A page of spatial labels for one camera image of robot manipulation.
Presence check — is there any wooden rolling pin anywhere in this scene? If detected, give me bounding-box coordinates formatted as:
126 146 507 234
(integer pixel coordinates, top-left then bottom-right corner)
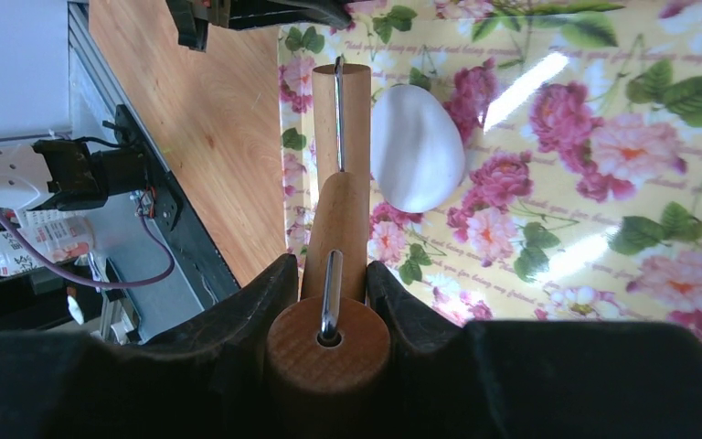
265 58 390 438

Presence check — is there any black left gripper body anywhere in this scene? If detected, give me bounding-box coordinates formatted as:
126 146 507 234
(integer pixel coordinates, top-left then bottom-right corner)
165 0 352 52

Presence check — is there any plastic water bottle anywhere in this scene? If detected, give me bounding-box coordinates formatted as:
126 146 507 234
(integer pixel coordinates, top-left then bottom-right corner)
0 217 95 277

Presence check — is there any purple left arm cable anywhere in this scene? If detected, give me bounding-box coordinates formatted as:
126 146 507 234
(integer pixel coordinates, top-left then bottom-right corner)
0 206 176 290

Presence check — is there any white dough ball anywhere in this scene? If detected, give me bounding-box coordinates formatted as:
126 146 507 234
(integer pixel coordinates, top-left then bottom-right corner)
370 84 465 213

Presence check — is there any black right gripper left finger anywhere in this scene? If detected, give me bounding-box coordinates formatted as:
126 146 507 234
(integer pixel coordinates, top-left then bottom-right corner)
0 254 298 438

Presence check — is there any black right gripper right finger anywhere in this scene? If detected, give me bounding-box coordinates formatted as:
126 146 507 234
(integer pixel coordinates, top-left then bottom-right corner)
366 262 702 438

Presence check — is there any floral yellow tray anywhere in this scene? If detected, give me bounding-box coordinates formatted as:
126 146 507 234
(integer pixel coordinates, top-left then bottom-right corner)
276 1 702 340

